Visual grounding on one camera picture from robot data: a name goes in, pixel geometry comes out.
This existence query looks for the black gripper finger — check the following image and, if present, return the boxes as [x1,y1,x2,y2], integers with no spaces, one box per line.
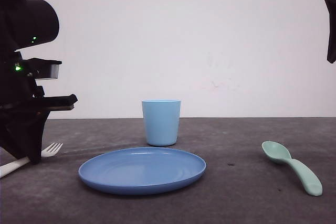
[1,111,50,164]
[324,0,336,63]

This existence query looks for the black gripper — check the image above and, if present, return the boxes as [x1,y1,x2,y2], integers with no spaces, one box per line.
[1,0,78,111]

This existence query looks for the white plastic fork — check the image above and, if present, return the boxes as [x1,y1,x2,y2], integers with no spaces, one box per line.
[1,143,63,178]

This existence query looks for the light blue plastic cup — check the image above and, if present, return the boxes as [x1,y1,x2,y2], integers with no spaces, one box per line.
[142,100,181,146]

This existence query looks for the mint green plastic spoon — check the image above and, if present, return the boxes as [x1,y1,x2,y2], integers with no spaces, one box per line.
[261,141,323,196]

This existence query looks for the blue plastic plate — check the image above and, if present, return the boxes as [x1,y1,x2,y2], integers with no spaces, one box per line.
[78,147,206,195]

